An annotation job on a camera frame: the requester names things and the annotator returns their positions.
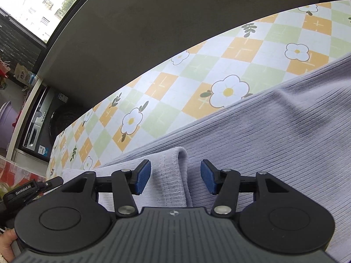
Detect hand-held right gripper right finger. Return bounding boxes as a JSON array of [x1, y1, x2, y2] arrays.
[[200, 158, 290, 217]]

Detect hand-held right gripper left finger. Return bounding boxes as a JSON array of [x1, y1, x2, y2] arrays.
[[62, 159, 152, 218]]

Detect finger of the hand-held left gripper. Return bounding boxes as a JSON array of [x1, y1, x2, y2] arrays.
[[44, 177, 64, 190]]

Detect lavender ribbed pants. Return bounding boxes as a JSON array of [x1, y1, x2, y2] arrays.
[[63, 58, 351, 263]]

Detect person's left hand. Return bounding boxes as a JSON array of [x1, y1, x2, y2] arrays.
[[0, 228, 18, 263]]

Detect red patterned panel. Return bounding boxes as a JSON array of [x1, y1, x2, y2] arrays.
[[0, 156, 47, 198]]

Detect purple plastic basin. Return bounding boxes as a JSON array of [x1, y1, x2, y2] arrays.
[[0, 101, 20, 154]]

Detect grey washing machine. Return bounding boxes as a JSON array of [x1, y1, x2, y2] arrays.
[[19, 86, 94, 156]]

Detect beige detergent bag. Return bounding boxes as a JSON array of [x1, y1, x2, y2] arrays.
[[14, 63, 37, 85]]

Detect hanging colourful clothes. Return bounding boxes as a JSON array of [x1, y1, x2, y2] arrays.
[[0, 59, 14, 91]]

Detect flower checkered bed sheet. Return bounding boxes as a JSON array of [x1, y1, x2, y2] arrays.
[[45, 0, 351, 181]]

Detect window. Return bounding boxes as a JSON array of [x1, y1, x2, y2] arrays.
[[0, 0, 91, 44]]

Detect white counter frame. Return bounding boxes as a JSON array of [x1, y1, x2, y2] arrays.
[[4, 77, 46, 161]]

